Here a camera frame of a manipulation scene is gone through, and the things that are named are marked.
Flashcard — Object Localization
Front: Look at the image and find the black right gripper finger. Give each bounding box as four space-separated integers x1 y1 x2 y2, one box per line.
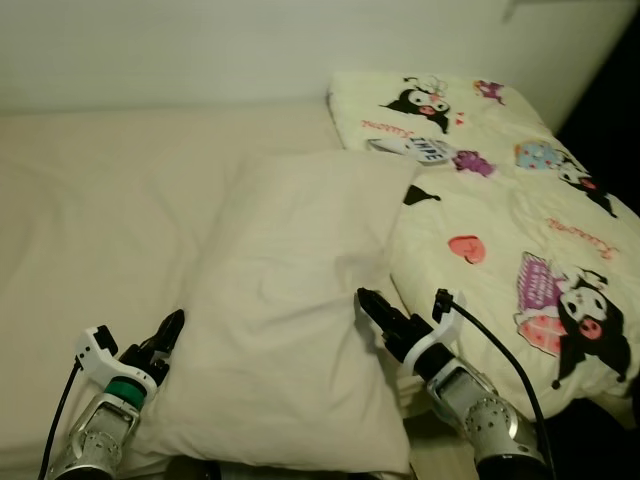
357 292 399 339
362 288 409 323

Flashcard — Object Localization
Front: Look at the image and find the cream rectangular pillow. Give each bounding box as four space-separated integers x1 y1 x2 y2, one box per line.
130 150 419 476

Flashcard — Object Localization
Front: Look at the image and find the cream bed sheet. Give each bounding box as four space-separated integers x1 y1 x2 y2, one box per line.
0 98 481 480

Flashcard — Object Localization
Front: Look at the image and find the cream cartoon print blanket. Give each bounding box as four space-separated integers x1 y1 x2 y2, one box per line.
328 70 640 406

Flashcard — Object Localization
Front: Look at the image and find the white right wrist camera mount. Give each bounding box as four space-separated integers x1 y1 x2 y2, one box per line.
405 290 464 367

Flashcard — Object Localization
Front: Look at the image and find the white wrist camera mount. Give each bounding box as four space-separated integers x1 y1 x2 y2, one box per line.
405 290 464 367
77 326 156 397

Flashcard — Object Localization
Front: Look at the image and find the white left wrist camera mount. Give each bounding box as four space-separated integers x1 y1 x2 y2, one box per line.
77 326 156 397

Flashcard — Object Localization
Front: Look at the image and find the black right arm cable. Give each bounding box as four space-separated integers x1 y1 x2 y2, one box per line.
434 288 549 471

